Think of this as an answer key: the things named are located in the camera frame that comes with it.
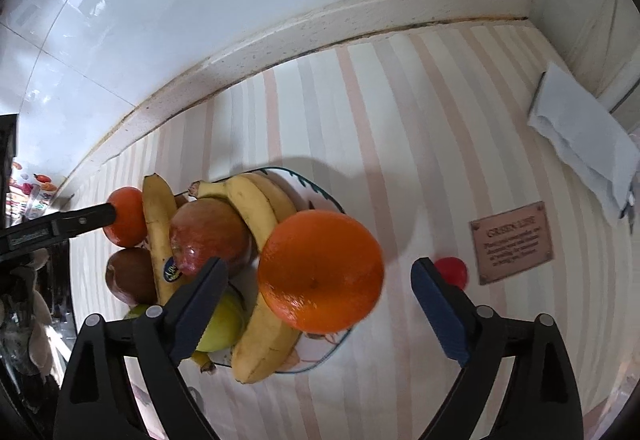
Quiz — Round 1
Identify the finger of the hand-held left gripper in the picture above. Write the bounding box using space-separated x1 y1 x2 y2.
0 203 117 257

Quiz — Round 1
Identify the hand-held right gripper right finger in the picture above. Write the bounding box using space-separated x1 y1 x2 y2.
411 257 586 440

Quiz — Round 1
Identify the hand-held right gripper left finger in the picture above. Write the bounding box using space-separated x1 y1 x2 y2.
52 257 229 440

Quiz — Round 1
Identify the red cherry tomato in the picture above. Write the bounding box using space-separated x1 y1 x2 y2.
434 257 469 292

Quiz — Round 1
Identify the small orange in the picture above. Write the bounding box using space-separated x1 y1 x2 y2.
102 187 149 247

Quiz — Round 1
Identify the brown russet apple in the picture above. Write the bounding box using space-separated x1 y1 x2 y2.
104 247 158 306

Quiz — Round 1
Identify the red apple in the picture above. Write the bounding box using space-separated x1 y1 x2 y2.
168 198 252 278

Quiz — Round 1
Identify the yellow banana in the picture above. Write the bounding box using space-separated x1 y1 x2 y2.
141 173 218 373
189 171 303 385

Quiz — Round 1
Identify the large orange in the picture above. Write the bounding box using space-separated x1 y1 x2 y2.
257 209 386 335

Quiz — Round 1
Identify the floral oval ceramic plate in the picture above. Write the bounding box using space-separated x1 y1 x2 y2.
172 167 361 375

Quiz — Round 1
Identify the brown printed cloth label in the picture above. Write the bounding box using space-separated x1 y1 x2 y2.
469 201 555 286

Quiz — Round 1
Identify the striped pink tablecloth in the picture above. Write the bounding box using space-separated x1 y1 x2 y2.
67 20 640 440

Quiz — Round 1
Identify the white folded cloth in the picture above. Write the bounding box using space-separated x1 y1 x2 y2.
526 62 640 226

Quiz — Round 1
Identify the group of colourful wall stickers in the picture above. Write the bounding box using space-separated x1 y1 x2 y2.
7 163 57 212

